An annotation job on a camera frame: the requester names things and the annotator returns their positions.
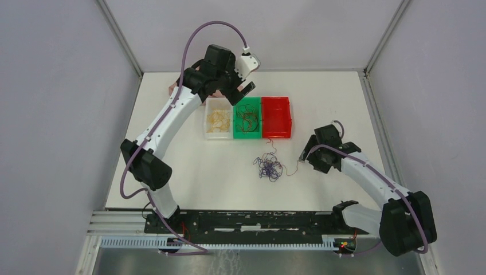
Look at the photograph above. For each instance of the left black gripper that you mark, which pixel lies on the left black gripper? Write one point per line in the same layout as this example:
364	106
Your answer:
234	95

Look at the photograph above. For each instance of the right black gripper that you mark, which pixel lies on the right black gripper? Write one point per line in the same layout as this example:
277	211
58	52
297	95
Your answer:
321	167

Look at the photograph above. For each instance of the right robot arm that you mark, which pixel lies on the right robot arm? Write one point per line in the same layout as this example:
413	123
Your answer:
391	198

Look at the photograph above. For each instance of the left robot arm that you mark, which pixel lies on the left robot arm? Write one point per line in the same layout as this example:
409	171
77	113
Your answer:
144	155

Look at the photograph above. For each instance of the green plastic bin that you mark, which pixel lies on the green plastic bin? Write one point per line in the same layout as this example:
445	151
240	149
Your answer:
247	119

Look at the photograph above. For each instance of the clear plastic bin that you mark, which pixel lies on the clear plastic bin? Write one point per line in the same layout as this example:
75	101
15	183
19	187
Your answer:
218	123

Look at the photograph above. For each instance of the red plastic bin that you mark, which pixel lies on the red plastic bin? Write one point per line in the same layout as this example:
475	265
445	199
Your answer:
276	118

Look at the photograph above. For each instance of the pink crumpled garment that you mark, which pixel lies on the pink crumpled garment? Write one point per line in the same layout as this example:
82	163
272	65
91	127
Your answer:
173	89

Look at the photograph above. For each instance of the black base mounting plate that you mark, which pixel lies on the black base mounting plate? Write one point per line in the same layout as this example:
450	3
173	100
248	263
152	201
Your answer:
217	227

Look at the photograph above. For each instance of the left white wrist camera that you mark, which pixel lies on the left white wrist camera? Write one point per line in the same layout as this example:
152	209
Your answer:
246	63

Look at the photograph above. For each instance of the white slotted cable duct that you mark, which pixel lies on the white slotted cable duct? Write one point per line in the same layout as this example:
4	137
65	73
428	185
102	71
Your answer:
139	242

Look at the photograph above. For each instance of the aluminium frame rail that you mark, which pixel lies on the aluminium frame rail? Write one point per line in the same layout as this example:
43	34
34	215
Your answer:
148	222

